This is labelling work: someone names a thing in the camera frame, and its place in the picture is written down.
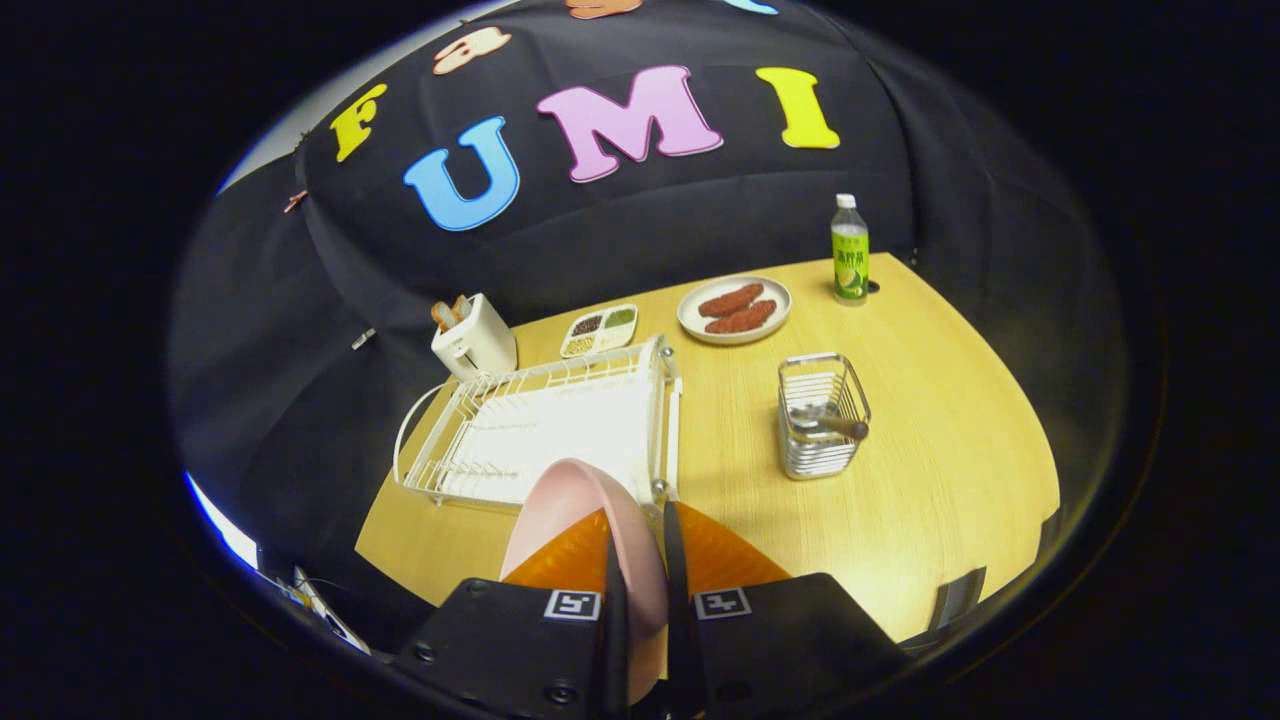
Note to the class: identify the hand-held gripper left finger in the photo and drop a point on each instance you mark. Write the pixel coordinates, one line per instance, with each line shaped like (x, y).
(500, 650)

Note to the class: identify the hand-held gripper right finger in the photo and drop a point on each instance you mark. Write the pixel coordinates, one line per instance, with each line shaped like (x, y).
(790, 640)

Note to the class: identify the pink plate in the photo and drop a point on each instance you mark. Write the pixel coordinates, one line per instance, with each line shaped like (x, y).
(580, 500)

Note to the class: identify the white plate with patties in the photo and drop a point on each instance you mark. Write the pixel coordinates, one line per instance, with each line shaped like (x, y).
(690, 312)

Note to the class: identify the white toaster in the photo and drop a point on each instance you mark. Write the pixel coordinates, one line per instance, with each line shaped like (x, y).
(480, 345)

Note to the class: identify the brown meat patty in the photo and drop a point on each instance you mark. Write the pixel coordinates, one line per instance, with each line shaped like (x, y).
(730, 299)
(742, 317)

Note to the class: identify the white sectioned tray with beans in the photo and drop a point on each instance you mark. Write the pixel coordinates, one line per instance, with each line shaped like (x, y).
(598, 331)

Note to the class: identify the toasted bread slice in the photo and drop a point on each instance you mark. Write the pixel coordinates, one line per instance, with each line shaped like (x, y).
(444, 315)
(461, 305)

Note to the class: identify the silver clip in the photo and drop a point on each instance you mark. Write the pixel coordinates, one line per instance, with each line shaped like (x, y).
(363, 338)

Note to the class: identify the green label drink bottle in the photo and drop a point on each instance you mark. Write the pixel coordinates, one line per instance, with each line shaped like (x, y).
(850, 260)

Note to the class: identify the black backdrop cloth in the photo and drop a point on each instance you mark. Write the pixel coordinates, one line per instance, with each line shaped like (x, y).
(700, 210)

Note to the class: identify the orange clip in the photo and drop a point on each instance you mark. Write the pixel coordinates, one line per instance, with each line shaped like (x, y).
(295, 200)

